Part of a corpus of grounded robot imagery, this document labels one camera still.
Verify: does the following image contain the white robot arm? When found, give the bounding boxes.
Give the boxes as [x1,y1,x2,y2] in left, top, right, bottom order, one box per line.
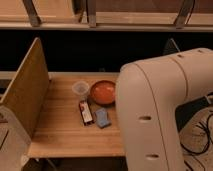
[116,48,213,171]

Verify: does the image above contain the orange bowl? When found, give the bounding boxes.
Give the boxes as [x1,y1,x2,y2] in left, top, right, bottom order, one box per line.
[90,80,115,105]

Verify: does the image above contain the clear plastic cup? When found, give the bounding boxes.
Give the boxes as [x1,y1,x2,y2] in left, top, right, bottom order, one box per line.
[72,81,90,100]

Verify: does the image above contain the dark candy bar packet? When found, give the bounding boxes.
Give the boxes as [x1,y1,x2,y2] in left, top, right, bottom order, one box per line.
[79,101,94,125]

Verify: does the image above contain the right dark side panel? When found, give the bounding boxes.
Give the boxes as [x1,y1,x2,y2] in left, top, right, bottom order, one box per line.
[162,37,213,132]

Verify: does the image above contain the left wooden side panel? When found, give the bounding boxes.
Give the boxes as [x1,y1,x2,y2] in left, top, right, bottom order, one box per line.
[0,38,49,143]

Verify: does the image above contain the middle metal frame leg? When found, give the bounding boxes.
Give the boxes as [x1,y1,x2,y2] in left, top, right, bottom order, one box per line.
[86,0,96,28]

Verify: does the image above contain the metal frame leg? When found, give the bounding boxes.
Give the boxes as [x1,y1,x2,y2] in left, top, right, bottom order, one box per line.
[86,0,96,28]
[22,0,41,27]
[173,0,195,29]

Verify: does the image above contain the left metal frame leg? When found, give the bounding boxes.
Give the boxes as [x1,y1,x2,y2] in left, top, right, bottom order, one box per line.
[22,0,41,27]

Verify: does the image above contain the black cables on floor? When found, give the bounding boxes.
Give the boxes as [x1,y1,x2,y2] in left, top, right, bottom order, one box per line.
[178,109,213,171]

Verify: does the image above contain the right metal frame leg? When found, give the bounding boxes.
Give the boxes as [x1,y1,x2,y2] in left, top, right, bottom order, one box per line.
[173,0,195,29]

